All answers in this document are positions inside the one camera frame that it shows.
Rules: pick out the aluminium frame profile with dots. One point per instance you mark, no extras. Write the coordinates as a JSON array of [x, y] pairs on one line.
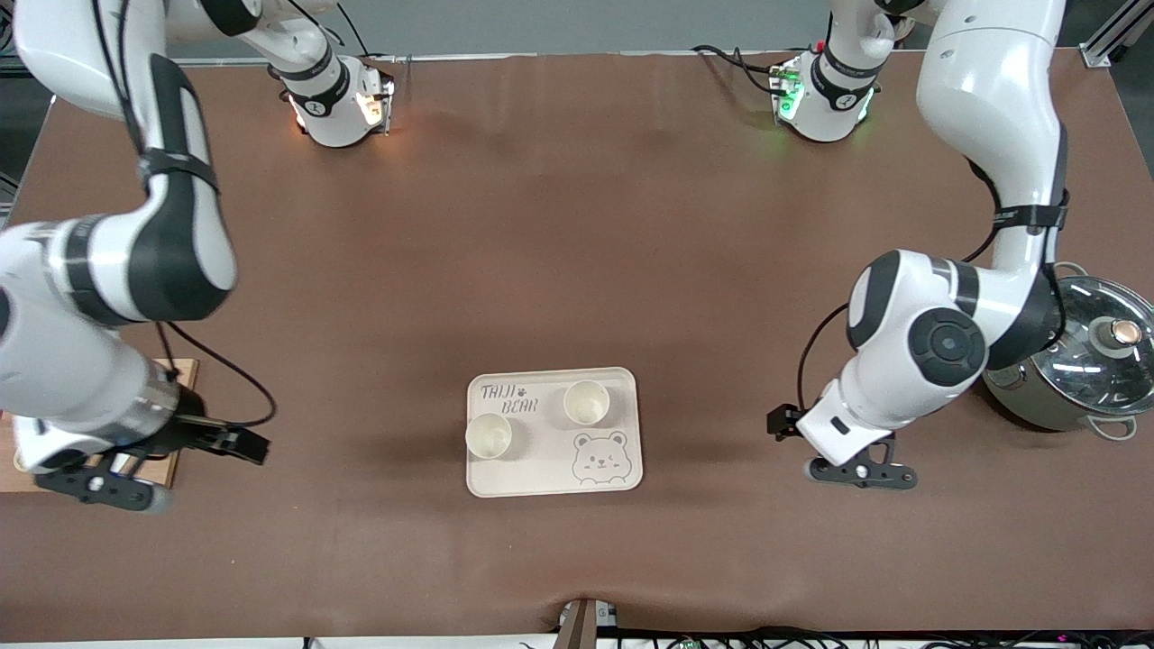
[[1104, 41]]

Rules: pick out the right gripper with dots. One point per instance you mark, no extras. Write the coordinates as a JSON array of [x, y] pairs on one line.
[[192, 432]]

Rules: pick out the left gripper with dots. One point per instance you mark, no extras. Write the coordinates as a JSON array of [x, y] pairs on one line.
[[783, 422]]

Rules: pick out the brown table mat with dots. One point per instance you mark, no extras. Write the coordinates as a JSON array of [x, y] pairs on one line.
[[577, 225]]

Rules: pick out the wooden cutting board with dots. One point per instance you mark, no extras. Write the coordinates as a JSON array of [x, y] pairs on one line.
[[185, 374]]

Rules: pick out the cream bear print tray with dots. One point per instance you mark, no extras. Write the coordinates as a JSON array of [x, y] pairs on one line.
[[541, 469]]

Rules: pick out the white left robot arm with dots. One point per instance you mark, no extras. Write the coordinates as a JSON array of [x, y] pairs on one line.
[[992, 90]]

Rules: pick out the glass pot lid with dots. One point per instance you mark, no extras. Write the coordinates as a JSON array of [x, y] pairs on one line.
[[1095, 379]]

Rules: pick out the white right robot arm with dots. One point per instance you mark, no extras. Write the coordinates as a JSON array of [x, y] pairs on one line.
[[180, 243]]

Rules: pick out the white IKEA cup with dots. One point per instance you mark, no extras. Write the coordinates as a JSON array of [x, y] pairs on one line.
[[489, 436], [586, 403]]

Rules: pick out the metal clamp bracket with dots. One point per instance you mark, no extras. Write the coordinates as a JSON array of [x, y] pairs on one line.
[[581, 626]]

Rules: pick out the grey pot with glass lid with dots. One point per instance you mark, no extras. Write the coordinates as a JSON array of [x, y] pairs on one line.
[[1037, 406]]

